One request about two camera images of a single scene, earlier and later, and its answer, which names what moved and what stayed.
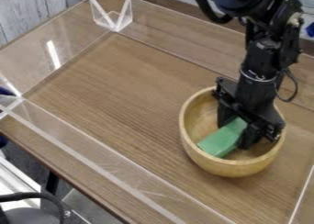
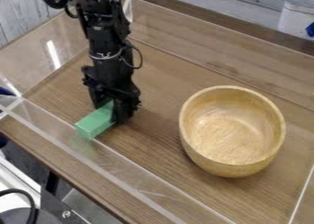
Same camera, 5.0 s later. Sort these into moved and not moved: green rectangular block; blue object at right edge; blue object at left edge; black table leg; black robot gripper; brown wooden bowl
Moved: green rectangular block; black robot gripper
Not moved: blue object at right edge; brown wooden bowl; blue object at left edge; black table leg
